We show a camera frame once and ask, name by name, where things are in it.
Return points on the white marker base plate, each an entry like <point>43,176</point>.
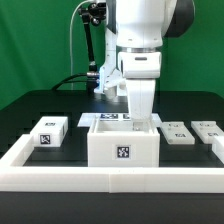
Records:
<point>86,119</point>

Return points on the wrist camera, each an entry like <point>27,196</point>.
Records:
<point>114,85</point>

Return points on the white cabinet body box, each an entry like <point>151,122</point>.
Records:
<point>117,144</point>

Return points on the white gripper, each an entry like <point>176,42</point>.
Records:
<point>140,71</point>

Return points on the white cabinet door panel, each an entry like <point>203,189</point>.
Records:
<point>207,130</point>
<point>176,133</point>

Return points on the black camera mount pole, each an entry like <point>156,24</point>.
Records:
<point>94,14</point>

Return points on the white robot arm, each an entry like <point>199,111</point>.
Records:
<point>135,30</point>

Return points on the white U-shaped fence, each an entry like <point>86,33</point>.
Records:
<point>15,175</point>

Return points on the small white cabinet top block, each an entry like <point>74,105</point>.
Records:
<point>50,131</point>

